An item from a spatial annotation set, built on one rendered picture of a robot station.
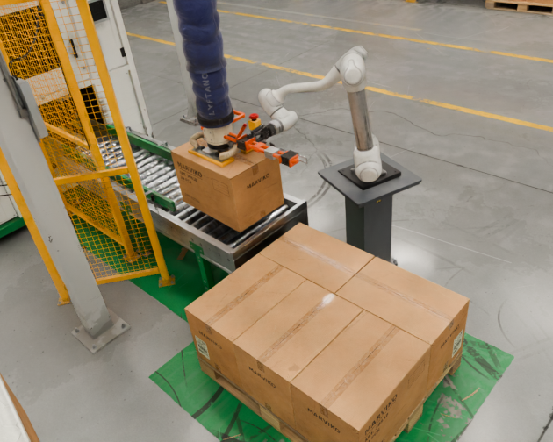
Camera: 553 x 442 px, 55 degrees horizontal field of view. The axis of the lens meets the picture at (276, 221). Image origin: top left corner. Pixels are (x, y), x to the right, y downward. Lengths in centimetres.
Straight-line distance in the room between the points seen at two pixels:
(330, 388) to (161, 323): 160
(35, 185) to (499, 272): 305
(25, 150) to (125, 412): 159
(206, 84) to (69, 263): 137
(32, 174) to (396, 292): 208
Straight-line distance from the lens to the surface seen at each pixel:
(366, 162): 320
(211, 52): 306
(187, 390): 337
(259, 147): 307
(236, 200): 319
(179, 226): 360
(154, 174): 436
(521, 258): 419
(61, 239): 337
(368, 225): 363
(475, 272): 400
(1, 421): 227
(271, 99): 334
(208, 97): 315
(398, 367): 265
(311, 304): 292
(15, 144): 307
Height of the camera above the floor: 261
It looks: 36 degrees down
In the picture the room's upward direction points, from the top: 7 degrees counter-clockwise
